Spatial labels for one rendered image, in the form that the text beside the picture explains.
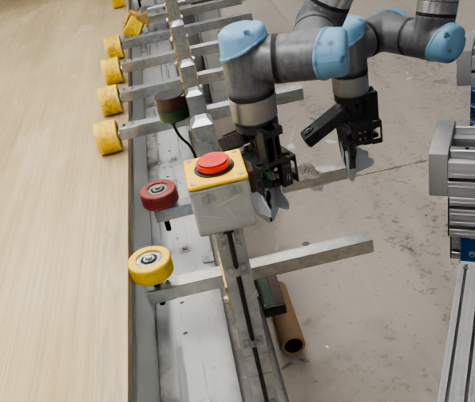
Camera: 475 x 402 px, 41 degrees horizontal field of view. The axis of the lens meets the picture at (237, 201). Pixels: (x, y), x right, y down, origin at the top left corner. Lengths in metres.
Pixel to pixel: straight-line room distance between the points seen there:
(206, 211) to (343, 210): 2.11
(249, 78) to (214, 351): 0.63
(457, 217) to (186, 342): 0.62
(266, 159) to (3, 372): 0.53
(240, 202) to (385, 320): 1.59
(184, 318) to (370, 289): 1.08
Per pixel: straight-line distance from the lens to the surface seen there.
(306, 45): 0.95
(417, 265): 2.49
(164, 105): 1.22
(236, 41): 0.95
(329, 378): 2.09
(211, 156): 0.73
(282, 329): 2.16
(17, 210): 1.48
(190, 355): 1.36
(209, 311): 1.45
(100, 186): 1.46
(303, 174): 1.38
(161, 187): 1.37
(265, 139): 0.99
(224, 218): 0.73
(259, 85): 0.97
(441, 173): 1.19
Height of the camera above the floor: 1.57
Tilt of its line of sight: 32 degrees down
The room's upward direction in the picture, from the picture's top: 12 degrees counter-clockwise
